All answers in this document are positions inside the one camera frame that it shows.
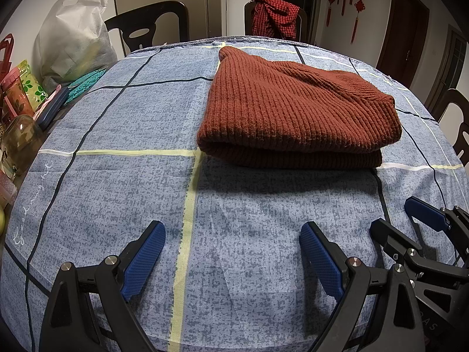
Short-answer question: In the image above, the blue checked tablecloth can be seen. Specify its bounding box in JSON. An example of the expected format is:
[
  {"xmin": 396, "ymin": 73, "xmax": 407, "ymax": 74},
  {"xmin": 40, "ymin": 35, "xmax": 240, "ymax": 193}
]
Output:
[{"xmin": 0, "ymin": 36, "xmax": 469, "ymax": 352}]

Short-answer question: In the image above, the white plastic bag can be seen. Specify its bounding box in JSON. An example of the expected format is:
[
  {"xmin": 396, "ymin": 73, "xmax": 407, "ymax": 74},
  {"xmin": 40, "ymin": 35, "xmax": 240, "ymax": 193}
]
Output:
[{"xmin": 35, "ymin": 0, "xmax": 118, "ymax": 89}]

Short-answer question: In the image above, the brown wooden door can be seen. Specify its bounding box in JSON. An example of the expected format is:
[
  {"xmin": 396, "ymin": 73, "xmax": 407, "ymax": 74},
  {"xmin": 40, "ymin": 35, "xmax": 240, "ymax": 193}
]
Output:
[{"xmin": 375, "ymin": 0, "xmax": 429, "ymax": 79}]

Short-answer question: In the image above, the rust red knit sweater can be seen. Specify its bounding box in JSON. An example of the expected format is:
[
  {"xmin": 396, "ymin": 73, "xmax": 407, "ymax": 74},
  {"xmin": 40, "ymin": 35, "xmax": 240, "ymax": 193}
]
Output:
[{"xmin": 197, "ymin": 46, "xmax": 402, "ymax": 171}]

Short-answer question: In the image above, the red checked cloth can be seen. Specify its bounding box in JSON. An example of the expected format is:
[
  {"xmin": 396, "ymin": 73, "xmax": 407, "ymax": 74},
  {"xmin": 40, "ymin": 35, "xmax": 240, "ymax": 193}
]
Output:
[{"xmin": 251, "ymin": 0, "xmax": 299, "ymax": 41}]

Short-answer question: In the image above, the red gift bag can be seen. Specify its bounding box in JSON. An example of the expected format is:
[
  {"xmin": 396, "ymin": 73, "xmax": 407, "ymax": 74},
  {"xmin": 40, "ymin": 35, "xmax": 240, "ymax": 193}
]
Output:
[{"xmin": 0, "ymin": 33, "xmax": 15, "ymax": 81}]

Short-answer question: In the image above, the dark wooden chair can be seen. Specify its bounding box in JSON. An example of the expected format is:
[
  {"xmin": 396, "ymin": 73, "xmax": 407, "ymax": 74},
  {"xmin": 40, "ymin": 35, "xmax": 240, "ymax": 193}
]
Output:
[
  {"xmin": 244, "ymin": 0, "xmax": 308, "ymax": 45},
  {"xmin": 103, "ymin": 1, "xmax": 191, "ymax": 57},
  {"xmin": 427, "ymin": 88, "xmax": 469, "ymax": 158}
]

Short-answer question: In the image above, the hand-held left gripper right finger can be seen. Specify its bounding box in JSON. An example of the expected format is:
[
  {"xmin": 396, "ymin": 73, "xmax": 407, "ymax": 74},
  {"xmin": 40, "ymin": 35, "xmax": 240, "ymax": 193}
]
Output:
[{"xmin": 298, "ymin": 221, "xmax": 427, "ymax": 352}]

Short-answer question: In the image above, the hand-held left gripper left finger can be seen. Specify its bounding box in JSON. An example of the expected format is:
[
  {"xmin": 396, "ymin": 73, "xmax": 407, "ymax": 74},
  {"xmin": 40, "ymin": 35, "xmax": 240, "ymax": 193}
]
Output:
[{"xmin": 38, "ymin": 220, "xmax": 167, "ymax": 352}]

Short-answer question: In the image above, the blue and pink case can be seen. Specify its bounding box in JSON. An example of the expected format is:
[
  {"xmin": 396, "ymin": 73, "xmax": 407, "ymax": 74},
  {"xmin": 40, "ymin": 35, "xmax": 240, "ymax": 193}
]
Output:
[{"xmin": 33, "ymin": 85, "xmax": 70, "ymax": 129}]

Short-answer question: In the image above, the pink plastic packet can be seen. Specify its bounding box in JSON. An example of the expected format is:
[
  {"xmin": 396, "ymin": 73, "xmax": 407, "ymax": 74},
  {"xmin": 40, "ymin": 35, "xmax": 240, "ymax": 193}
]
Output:
[{"xmin": 0, "ymin": 170, "xmax": 17, "ymax": 206}]

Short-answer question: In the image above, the teal woven mat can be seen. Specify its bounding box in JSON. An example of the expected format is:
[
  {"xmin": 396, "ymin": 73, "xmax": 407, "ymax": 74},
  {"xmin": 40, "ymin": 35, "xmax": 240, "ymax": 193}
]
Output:
[{"xmin": 66, "ymin": 68, "xmax": 107, "ymax": 103}]

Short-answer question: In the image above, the grey glazed door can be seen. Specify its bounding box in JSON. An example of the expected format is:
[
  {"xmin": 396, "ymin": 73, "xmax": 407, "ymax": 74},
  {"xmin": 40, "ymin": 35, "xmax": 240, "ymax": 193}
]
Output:
[{"xmin": 425, "ymin": 27, "xmax": 468, "ymax": 111}]

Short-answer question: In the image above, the green leaf print bag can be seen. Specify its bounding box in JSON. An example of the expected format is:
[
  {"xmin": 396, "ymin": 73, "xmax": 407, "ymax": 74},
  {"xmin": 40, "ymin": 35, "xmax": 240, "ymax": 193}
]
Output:
[{"xmin": 16, "ymin": 60, "xmax": 48, "ymax": 112}]

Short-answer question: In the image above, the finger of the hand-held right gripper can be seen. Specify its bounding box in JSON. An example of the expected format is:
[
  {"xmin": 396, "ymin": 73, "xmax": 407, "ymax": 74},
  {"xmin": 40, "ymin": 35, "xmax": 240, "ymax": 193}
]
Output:
[
  {"xmin": 369, "ymin": 219, "xmax": 426, "ymax": 265},
  {"xmin": 405, "ymin": 196, "xmax": 469, "ymax": 236}
]

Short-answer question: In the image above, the glass jar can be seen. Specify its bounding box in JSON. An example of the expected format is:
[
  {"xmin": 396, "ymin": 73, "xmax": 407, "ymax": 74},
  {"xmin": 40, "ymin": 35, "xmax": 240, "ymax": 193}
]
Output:
[{"xmin": 0, "ymin": 115, "xmax": 45, "ymax": 177}]

